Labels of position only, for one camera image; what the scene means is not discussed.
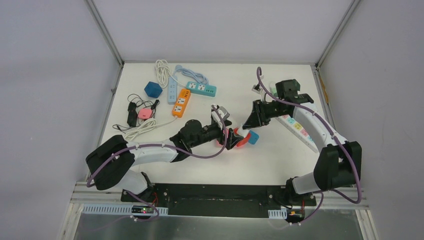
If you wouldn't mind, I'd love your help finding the black power adapter with cable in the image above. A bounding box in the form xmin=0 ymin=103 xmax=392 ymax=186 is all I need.
xmin=112 ymin=93 xmax=160 ymax=133

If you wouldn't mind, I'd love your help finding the pink round adapter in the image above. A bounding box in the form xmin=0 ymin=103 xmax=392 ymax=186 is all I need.
xmin=137 ymin=108 xmax=153 ymax=120

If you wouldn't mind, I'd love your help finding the light blue cable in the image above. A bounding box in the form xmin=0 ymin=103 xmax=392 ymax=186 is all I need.
xmin=173 ymin=64 xmax=210 ymax=86

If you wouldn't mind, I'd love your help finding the light green plug charger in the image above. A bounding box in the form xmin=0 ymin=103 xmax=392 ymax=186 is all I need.
xmin=269 ymin=81 xmax=278 ymax=98

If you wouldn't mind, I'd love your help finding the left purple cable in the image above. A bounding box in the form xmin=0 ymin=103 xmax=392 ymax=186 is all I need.
xmin=86 ymin=105 xmax=230 ymax=223

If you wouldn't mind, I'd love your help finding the white charger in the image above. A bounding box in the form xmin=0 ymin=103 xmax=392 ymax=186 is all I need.
xmin=237 ymin=127 xmax=250 ymax=138

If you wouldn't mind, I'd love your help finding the white coiled cable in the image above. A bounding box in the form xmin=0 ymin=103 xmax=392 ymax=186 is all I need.
xmin=154 ymin=59 xmax=171 ymax=89

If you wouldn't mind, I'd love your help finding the purple cable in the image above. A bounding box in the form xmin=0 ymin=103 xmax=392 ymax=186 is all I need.
xmin=86 ymin=105 xmax=230 ymax=223
xmin=256 ymin=66 xmax=363 ymax=230

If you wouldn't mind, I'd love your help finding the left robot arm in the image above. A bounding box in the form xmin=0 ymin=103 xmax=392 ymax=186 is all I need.
xmin=85 ymin=119 xmax=244 ymax=203

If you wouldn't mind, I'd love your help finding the blue small adapter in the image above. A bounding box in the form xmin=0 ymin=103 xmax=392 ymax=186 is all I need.
xmin=247 ymin=130 xmax=260 ymax=145

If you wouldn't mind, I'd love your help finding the blue cube adapter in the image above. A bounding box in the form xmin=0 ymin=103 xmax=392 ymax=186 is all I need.
xmin=144 ymin=81 xmax=163 ymax=99

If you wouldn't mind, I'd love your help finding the teal power strip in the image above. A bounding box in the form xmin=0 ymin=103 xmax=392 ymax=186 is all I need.
xmin=185 ymin=81 xmax=217 ymax=97

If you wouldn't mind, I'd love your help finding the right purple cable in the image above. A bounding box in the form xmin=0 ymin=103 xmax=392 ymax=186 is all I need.
xmin=256 ymin=66 xmax=363 ymax=230

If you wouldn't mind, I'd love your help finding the red cube adapter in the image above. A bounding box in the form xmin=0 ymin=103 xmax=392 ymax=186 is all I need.
xmin=234 ymin=128 xmax=248 ymax=147

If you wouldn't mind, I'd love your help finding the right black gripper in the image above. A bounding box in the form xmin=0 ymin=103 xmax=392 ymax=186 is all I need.
xmin=243 ymin=99 xmax=288 ymax=129

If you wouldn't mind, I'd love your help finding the orange power strip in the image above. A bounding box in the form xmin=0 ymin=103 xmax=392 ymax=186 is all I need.
xmin=171 ymin=88 xmax=191 ymax=118

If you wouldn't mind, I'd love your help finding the white multicolour power strip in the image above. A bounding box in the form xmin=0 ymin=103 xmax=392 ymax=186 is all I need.
xmin=275 ymin=115 xmax=319 ymax=153

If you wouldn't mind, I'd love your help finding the light blue power strip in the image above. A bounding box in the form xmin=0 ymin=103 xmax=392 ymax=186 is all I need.
xmin=167 ymin=76 xmax=178 ymax=105

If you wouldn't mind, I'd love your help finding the white cable of orange strip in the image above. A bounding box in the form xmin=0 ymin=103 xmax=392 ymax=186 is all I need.
xmin=122 ymin=115 xmax=178 ymax=144

